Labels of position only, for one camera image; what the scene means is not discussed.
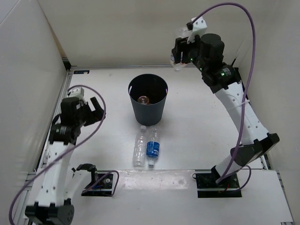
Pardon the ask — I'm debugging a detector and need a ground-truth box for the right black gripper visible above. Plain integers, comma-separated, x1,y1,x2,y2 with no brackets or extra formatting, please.
172,34,208,73

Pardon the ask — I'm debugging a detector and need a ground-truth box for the clear unlabelled plastic bottle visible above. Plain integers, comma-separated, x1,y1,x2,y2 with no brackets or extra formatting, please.
132,125,147,167

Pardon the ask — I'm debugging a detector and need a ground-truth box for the blue labelled plastic bottle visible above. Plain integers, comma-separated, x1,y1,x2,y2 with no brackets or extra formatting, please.
146,126,161,168

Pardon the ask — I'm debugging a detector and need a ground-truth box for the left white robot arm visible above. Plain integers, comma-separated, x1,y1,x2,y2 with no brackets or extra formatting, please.
25,97,105,225

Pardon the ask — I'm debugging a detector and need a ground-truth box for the bottle inside bin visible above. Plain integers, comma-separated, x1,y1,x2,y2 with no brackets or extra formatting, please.
137,96,150,105

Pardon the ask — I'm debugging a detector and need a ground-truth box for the dark grey waste bin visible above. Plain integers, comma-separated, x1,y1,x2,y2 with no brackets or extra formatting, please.
128,74,168,126

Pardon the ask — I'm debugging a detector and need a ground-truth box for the blue label sticker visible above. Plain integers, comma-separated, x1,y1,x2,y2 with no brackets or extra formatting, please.
73,70,90,75

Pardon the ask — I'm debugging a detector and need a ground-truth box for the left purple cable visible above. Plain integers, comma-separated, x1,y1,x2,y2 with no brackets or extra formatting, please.
8,85,107,225

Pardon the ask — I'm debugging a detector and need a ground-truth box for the purple cable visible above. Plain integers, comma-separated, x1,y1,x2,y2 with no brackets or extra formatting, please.
191,2,256,185
8,85,107,225

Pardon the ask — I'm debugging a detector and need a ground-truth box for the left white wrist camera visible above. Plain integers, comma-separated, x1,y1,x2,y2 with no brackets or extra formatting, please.
67,87,84,98

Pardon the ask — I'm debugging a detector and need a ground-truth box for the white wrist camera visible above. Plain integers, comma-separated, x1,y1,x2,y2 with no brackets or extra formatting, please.
187,16,207,44
67,87,84,98

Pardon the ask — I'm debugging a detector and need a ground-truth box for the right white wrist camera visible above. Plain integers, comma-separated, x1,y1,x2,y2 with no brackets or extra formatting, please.
187,16,207,44

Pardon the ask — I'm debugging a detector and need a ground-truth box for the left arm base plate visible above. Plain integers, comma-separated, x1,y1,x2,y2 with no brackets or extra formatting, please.
81,170,120,197

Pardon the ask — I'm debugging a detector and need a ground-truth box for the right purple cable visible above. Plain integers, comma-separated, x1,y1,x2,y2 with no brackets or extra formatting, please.
191,2,256,185

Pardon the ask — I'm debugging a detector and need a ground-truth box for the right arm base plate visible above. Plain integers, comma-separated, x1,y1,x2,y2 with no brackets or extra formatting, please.
192,172,251,198

